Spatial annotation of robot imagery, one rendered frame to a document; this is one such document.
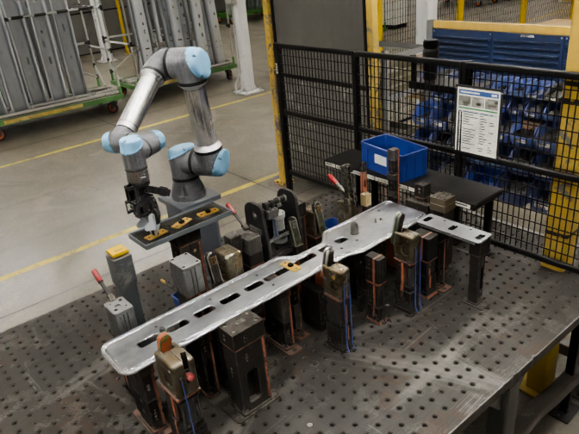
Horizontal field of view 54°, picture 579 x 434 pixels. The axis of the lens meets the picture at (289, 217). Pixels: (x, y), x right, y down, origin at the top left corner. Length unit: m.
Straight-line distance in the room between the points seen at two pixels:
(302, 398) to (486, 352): 0.68
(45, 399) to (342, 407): 1.04
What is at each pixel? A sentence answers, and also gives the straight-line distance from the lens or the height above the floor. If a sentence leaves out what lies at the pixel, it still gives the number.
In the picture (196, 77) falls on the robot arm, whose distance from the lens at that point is 2.21.
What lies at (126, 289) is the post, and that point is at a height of 1.01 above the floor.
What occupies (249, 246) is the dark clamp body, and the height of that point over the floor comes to 1.05.
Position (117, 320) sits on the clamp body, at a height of 1.03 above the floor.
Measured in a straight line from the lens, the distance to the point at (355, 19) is 4.26.
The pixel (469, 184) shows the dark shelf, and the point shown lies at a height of 1.03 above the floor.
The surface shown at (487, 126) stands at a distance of 2.56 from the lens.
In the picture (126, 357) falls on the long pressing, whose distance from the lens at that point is 1.78.
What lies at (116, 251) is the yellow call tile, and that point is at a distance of 2.03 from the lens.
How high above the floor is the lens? 2.06
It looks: 26 degrees down
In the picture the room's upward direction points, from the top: 5 degrees counter-clockwise
